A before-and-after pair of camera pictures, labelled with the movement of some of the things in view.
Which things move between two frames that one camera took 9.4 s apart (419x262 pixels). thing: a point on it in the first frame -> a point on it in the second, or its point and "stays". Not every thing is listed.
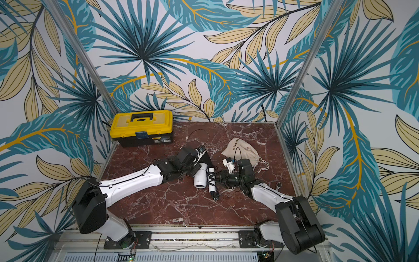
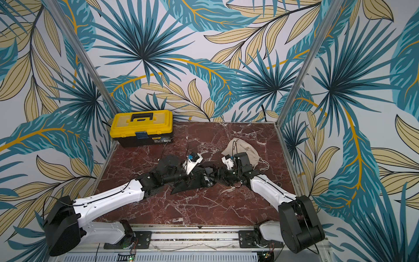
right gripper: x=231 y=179 stays
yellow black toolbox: x=141 y=127 stays
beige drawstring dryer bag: x=238 y=149 stays
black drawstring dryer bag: x=203 y=158 -> x=196 y=180
